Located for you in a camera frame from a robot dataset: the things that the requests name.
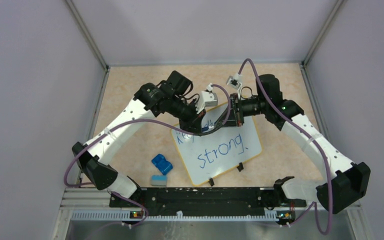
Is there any whiteboard wire stand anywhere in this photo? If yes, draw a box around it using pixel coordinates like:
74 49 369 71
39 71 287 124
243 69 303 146
208 162 245 187

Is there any white slotted cable duct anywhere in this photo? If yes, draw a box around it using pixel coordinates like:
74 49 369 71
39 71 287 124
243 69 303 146
71 210 279 222

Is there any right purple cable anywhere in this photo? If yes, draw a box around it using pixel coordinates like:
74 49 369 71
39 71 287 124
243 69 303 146
237 58 334 236

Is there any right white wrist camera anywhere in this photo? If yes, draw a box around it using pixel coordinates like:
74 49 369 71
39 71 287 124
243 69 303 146
226 73 244 99

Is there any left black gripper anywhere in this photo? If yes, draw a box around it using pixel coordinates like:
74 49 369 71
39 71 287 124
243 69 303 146
169 95 208 136

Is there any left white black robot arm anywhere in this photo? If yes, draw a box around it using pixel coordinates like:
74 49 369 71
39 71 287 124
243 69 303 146
71 70 205 207

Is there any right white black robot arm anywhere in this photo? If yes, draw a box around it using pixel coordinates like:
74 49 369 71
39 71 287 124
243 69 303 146
222 73 371 214

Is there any yellow framed whiteboard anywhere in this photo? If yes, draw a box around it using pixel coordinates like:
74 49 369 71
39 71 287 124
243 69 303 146
171 116 263 187

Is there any grey blue toy brick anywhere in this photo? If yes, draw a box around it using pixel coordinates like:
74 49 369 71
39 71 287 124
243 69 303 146
150 175 168 187

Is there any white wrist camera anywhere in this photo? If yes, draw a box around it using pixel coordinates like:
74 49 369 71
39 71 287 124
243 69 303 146
226 73 244 99
195 83 218 114

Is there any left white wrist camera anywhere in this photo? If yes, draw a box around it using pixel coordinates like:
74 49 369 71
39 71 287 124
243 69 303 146
195 83 218 114

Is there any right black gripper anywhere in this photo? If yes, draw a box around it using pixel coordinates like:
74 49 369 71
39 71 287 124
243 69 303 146
213 93 267 129

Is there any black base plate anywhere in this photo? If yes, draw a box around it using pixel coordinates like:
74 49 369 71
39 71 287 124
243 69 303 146
109 187 307 217

